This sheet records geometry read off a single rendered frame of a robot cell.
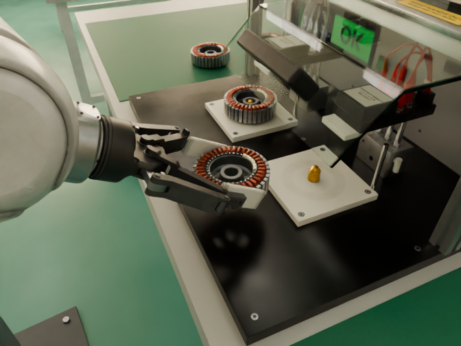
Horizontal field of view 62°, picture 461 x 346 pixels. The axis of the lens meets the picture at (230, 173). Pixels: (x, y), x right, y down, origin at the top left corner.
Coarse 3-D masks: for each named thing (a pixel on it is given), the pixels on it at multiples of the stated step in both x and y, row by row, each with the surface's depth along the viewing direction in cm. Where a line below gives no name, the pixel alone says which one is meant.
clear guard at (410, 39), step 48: (336, 0) 47; (384, 0) 47; (432, 0) 47; (240, 48) 45; (288, 48) 40; (336, 48) 35; (384, 48) 35; (432, 48) 35; (288, 96) 37; (336, 96) 33; (384, 96) 30; (336, 144) 31
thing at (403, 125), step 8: (408, 104) 60; (416, 104) 61; (432, 104) 61; (392, 112) 58; (400, 112) 59; (408, 112) 59; (416, 112) 60; (424, 112) 61; (432, 112) 62; (384, 120) 58; (392, 120) 59; (400, 120) 59; (408, 120) 60; (376, 128) 58; (392, 128) 65; (400, 128) 63; (400, 136) 63
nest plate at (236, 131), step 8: (208, 104) 84; (216, 104) 84; (216, 112) 82; (216, 120) 80; (224, 120) 79; (232, 120) 79; (272, 120) 79; (280, 120) 79; (224, 128) 77; (232, 128) 77; (240, 128) 77; (248, 128) 77; (256, 128) 77; (264, 128) 77; (272, 128) 77; (280, 128) 78; (232, 136) 75; (240, 136) 75; (248, 136) 76; (256, 136) 76
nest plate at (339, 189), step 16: (272, 160) 69; (288, 160) 69; (304, 160) 69; (320, 160) 69; (272, 176) 65; (288, 176) 65; (304, 176) 65; (320, 176) 65; (336, 176) 65; (352, 176) 65; (272, 192) 63; (288, 192) 62; (304, 192) 62; (320, 192) 62; (336, 192) 62; (352, 192) 62; (368, 192) 62; (288, 208) 59; (304, 208) 59; (320, 208) 59; (336, 208) 59
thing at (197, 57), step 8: (192, 48) 109; (200, 48) 109; (208, 48) 110; (216, 48) 110; (192, 56) 106; (200, 56) 104; (208, 56) 104; (216, 56) 104; (200, 64) 105; (208, 64) 104; (216, 64) 105
